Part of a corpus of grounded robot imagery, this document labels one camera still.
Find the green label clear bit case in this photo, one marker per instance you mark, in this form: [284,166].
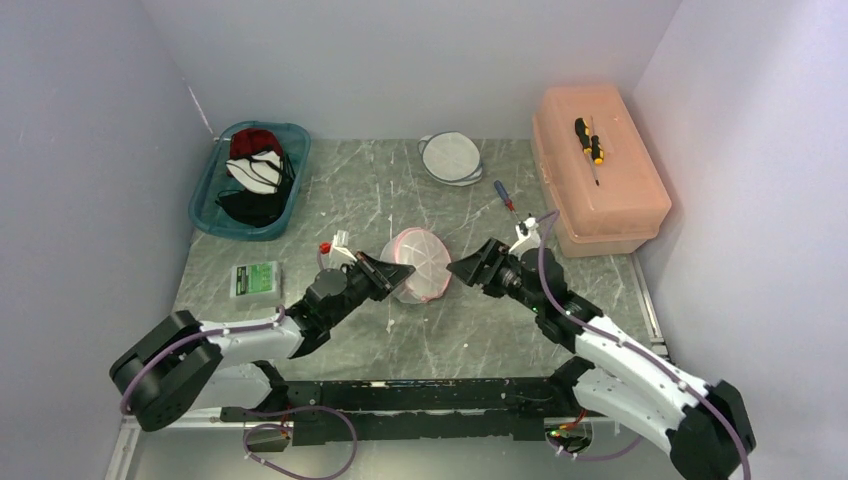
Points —
[255,285]

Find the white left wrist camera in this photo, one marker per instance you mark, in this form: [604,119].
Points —
[336,253]

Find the red cloth garment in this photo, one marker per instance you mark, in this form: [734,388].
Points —
[253,141]

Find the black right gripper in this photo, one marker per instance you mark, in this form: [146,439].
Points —
[474,269]

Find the teal plastic tray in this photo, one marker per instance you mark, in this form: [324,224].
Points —
[266,173]

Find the blue red handle screwdriver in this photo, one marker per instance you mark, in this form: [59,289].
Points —
[506,199]

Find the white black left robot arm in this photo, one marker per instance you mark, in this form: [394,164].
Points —
[163,375]

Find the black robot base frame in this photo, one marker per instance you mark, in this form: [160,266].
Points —
[320,412]

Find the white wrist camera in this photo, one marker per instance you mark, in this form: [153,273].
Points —
[336,253]
[528,237]

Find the black yellow screwdriver on box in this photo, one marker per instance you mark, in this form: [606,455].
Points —
[590,145]

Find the orange translucent plastic storage box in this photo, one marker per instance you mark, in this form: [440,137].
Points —
[631,203]

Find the aluminium extrusion rail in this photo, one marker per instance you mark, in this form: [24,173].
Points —
[130,433]

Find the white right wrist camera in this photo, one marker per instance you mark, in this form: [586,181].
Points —
[528,237]

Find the white mesh blue zip laundry bag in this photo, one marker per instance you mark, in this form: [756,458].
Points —
[451,158]

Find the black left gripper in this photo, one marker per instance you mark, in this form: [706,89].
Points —
[383,276]

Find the pink zip mesh laundry bag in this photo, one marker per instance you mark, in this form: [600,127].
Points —
[428,255]

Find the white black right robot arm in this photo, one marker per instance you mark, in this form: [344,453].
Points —
[703,428]

